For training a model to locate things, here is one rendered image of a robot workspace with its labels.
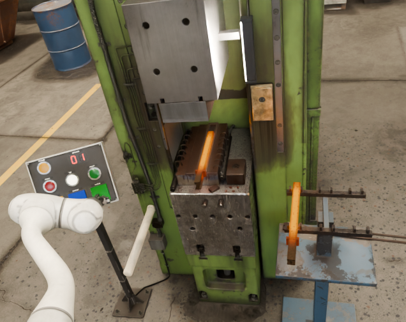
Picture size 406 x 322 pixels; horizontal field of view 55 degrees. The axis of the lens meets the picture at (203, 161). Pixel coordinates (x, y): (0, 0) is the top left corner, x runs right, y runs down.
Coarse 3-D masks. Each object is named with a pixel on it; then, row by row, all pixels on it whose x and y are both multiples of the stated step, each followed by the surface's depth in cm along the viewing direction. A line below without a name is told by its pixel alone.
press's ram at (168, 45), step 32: (128, 0) 141; (160, 0) 134; (192, 0) 132; (128, 32) 143; (160, 32) 141; (192, 32) 139; (224, 32) 157; (160, 64) 148; (192, 64) 146; (224, 64) 172; (160, 96) 157; (192, 96) 155
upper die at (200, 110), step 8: (200, 96) 159; (160, 104) 160; (168, 104) 159; (176, 104) 158; (184, 104) 158; (192, 104) 157; (200, 104) 157; (208, 104) 160; (168, 112) 162; (176, 112) 161; (184, 112) 160; (192, 112) 160; (200, 112) 159; (208, 112) 160; (168, 120) 164; (176, 120) 163; (184, 120) 163; (192, 120) 162; (200, 120) 161; (208, 120) 161
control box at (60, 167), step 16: (96, 144) 174; (32, 160) 170; (48, 160) 171; (64, 160) 172; (96, 160) 174; (32, 176) 170; (48, 176) 171; (64, 176) 173; (80, 176) 174; (112, 176) 179; (48, 192) 172; (64, 192) 173; (112, 192) 177
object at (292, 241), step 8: (296, 184) 165; (296, 192) 161; (296, 200) 158; (296, 208) 154; (296, 216) 151; (296, 224) 147; (296, 232) 144; (288, 240) 142; (296, 240) 141; (288, 248) 139; (288, 256) 136
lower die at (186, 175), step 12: (204, 132) 206; (216, 132) 204; (228, 132) 212; (192, 144) 201; (216, 144) 195; (192, 156) 191; (180, 168) 186; (192, 168) 183; (216, 168) 180; (180, 180) 184; (192, 180) 183; (204, 180) 182; (216, 180) 181
